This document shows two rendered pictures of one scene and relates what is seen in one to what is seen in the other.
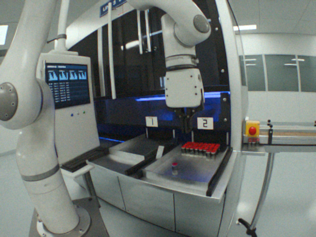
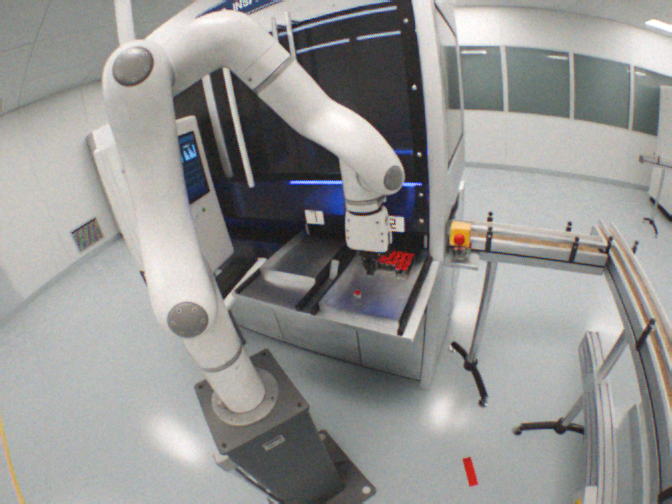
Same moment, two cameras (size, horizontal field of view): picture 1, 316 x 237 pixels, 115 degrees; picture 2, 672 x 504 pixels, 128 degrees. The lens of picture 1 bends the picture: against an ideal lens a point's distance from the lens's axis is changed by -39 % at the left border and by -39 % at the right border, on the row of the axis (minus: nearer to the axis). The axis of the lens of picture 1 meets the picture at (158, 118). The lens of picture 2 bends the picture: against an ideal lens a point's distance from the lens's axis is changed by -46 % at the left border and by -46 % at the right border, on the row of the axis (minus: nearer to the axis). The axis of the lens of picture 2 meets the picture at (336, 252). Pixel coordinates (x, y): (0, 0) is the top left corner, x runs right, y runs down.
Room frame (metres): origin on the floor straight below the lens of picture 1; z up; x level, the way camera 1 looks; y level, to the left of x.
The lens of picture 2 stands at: (-0.16, 0.03, 1.51)
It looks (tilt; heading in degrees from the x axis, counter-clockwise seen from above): 30 degrees down; 357
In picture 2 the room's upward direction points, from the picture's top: 9 degrees counter-clockwise
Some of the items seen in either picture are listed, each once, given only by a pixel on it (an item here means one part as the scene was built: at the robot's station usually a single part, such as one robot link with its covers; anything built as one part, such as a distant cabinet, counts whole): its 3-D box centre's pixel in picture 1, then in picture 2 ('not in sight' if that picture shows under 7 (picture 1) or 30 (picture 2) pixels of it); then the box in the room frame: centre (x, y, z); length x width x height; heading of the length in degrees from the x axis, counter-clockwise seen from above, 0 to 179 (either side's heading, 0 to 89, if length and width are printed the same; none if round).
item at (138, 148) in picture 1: (144, 145); (308, 253); (0.92, 0.09, 0.90); 0.34 x 0.26 x 0.04; 146
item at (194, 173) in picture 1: (191, 161); (376, 282); (0.63, -0.13, 0.90); 0.34 x 0.26 x 0.04; 145
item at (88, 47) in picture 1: (84, 67); (183, 127); (1.42, 0.64, 1.51); 0.49 x 0.01 x 0.59; 56
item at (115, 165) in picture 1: (163, 158); (338, 274); (0.77, -0.01, 0.87); 0.70 x 0.48 x 0.02; 56
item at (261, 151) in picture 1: (254, 148); (463, 256); (0.71, -0.50, 0.87); 0.14 x 0.13 x 0.02; 146
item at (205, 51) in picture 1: (183, 35); (358, 90); (0.86, -0.18, 1.51); 0.43 x 0.01 x 0.59; 56
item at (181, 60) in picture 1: (182, 63); (365, 200); (0.44, -0.08, 1.27); 0.09 x 0.08 x 0.03; 57
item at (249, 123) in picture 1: (252, 128); (460, 233); (0.69, -0.46, 1.00); 0.08 x 0.07 x 0.07; 146
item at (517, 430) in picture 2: not in sight; (558, 429); (0.14, -0.94, 0.07); 0.50 x 0.08 x 0.14; 56
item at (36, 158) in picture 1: (32, 122); (194, 304); (0.32, 0.32, 1.16); 0.19 x 0.12 x 0.24; 21
